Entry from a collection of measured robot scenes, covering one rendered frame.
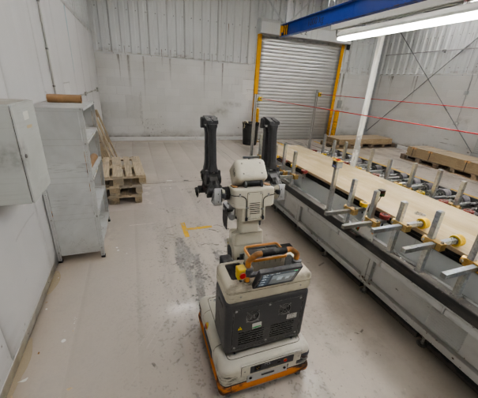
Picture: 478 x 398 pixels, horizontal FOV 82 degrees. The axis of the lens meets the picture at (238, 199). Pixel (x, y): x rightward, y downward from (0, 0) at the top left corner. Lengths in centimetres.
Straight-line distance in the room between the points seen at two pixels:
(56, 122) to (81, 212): 88
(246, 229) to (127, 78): 781
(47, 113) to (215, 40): 730
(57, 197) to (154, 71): 665
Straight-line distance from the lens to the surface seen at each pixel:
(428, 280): 227
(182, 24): 947
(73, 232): 327
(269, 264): 164
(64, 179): 306
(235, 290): 157
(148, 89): 922
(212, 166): 180
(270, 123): 192
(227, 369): 191
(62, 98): 343
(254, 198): 172
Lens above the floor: 183
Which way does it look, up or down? 23 degrees down
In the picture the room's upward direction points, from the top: 4 degrees clockwise
